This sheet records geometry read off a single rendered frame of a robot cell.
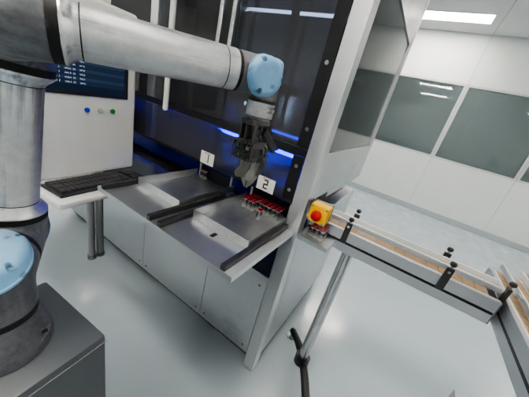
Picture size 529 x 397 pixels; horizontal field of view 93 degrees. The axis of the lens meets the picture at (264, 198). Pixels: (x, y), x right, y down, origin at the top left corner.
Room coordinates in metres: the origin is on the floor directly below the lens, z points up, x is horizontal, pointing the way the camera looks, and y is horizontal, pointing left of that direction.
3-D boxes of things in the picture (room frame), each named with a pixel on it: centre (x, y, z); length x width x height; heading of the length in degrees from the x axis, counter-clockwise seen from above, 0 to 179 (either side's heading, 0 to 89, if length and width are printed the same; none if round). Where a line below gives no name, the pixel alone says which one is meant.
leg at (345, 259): (0.97, -0.41, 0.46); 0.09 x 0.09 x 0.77; 63
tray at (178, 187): (1.07, 0.35, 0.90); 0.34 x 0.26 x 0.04; 153
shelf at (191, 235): (0.93, 0.23, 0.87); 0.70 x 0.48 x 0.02; 63
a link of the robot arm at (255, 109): (0.73, 0.07, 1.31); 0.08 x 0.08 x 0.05
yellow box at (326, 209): (0.91, -0.23, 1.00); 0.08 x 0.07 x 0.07; 153
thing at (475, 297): (0.90, -0.55, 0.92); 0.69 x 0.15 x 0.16; 63
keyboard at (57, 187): (1.05, 0.77, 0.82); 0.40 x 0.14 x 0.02; 159
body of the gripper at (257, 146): (0.73, 0.08, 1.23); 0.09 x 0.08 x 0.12; 153
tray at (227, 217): (0.92, 0.05, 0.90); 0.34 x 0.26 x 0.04; 153
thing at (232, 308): (1.82, 0.53, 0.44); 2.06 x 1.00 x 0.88; 63
